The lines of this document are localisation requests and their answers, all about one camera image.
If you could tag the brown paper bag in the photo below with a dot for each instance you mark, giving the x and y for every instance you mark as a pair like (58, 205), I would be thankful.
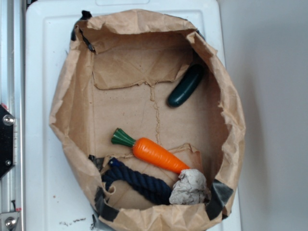
(114, 52)

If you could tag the black metal bracket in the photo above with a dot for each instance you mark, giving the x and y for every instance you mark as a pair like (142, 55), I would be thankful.
(7, 122)

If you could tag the crumpled white cloth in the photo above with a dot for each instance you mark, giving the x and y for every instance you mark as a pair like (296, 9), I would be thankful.
(190, 189)

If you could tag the aluminium rail frame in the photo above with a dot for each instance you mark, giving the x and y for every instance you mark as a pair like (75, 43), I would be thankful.
(12, 73)

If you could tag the white plastic tray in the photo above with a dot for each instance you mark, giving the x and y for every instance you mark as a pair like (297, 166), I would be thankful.
(54, 199)

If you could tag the dark green plastic cucumber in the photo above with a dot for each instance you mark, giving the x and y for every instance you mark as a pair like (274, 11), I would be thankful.
(186, 86)

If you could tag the orange plastic carrot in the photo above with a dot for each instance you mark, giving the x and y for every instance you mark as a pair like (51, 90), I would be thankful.
(150, 152)

